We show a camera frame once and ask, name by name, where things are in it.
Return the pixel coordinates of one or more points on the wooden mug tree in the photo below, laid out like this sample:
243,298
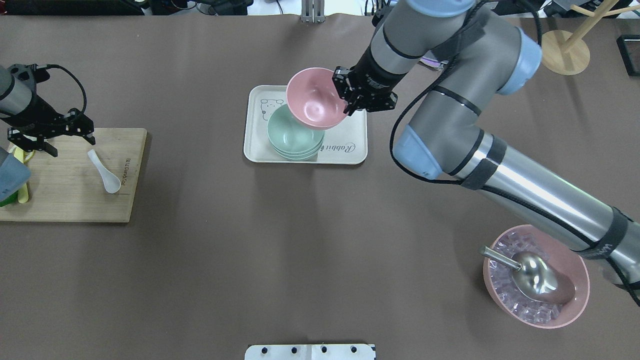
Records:
564,52

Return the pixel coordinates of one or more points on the large pink bowl with ice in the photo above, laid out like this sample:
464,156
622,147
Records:
506,294

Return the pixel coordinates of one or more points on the wooden cutting board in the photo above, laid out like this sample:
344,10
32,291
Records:
69,189

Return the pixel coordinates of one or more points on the aluminium frame post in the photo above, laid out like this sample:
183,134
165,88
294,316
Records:
313,11

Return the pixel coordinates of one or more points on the white ceramic spoon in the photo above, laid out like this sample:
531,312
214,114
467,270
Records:
111,182

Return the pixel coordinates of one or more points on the metal ice scoop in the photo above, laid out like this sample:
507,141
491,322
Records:
536,279

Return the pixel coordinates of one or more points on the stacked green bowls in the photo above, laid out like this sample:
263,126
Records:
290,138

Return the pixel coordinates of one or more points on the small pink bowl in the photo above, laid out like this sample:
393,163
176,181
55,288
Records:
313,99

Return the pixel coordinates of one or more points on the dark tray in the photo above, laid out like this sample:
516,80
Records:
629,48

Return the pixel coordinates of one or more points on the green lime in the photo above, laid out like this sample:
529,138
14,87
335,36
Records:
12,198

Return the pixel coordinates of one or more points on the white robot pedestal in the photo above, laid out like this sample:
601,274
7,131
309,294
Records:
319,351

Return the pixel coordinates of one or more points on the lemon slice back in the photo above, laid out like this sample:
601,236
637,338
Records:
22,155

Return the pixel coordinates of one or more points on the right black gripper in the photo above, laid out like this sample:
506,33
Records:
376,75

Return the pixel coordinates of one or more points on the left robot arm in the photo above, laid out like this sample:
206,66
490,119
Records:
19,93

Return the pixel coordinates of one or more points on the cream serving tray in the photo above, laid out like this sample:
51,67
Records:
345,144

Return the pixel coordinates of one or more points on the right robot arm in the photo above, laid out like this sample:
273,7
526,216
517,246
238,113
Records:
485,56

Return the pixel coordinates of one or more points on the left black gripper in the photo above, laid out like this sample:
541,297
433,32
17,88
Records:
34,113

